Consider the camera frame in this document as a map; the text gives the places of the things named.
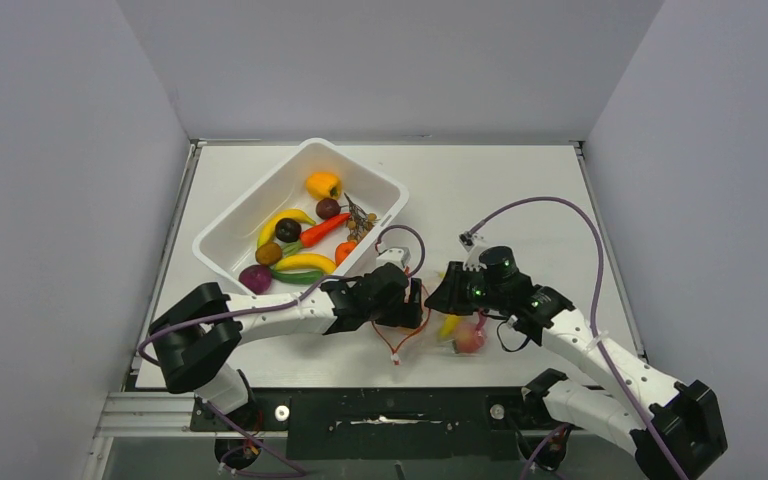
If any brown fake kiwi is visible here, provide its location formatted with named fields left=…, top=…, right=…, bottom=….
left=255, top=241, right=284, bottom=267

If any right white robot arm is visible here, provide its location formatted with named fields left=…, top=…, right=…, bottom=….
left=425, top=246, right=728, bottom=479

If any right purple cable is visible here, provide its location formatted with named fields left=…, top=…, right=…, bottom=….
left=458, top=196, right=693, bottom=480

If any purple fake onion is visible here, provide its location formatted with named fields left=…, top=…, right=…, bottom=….
left=238, top=264, right=273, bottom=295

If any dark fake plum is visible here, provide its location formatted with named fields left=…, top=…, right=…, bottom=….
left=274, top=218, right=302, bottom=244

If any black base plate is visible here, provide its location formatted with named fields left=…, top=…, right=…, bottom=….
left=185, top=386, right=597, bottom=465

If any green fake chili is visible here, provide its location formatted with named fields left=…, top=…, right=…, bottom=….
left=270, top=269, right=325, bottom=286

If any orange yellow fake pepper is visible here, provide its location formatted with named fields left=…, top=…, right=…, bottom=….
left=304, top=172, right=343, bottom=201

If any brown fake berry twig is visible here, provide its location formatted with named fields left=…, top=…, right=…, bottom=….
left=344, top=194, right=378, bottom=243

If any clear zip top bag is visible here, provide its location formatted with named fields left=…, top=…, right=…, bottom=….
left=369, top=268, right=501, bottom=367

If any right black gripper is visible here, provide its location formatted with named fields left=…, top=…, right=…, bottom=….
left=426, top=261, right=508, bottom=316

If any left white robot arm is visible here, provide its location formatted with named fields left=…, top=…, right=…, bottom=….
left=138, top=263, right=423, bottom=413

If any red fake fruit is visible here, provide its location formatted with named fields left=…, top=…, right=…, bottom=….
left=452, top=323, right=486, bottom=354

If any dark purple fake fruit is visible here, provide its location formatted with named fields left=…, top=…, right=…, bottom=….
left=315, top=198, right=342, bottom=220

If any white plastic bin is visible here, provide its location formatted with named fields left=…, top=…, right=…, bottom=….
left=190, top=138, right=409, bottom=292

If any small orange fake fruit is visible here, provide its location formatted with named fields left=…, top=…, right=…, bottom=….
left=334, top=240, right=358, bottom=266

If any small yellow fake banana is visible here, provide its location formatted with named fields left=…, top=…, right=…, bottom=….
left=273, top=253, right=337, bottom=274

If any orange fake carrot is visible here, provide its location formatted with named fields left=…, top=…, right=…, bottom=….
left=282, top=213, right=351, bottom=257

